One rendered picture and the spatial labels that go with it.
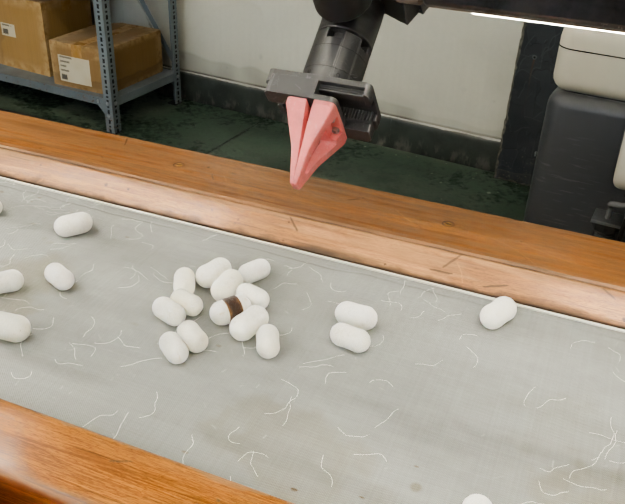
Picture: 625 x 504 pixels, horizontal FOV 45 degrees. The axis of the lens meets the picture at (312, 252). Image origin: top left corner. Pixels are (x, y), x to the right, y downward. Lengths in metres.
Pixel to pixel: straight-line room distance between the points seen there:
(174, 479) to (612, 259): 0.45
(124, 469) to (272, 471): 0.10
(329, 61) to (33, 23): 2.53
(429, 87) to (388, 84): 0.16
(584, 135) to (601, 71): 0.12
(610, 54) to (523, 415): 0.91
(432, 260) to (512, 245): 0.08
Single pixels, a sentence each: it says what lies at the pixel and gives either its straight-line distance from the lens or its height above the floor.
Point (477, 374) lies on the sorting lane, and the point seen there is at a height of 0.74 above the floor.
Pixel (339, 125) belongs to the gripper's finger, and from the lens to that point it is 0.72.
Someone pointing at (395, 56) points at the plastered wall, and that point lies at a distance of 2.79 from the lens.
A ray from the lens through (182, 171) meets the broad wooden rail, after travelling 0.84.
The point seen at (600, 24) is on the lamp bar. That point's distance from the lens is 0.35.
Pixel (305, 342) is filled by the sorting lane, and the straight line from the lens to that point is 0.62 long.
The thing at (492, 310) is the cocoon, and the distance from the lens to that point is 0.65.
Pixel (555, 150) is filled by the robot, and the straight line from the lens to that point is 1.46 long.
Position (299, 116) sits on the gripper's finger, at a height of 0.87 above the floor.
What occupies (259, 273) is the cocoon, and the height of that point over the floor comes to 0.75.
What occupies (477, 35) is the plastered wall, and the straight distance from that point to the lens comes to 2.68.
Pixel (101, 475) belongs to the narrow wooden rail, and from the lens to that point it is 0.49.
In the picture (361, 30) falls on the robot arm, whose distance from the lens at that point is 0.75.
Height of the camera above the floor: 1.12
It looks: 31 degrees down
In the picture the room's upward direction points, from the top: 3 degrees clockwise
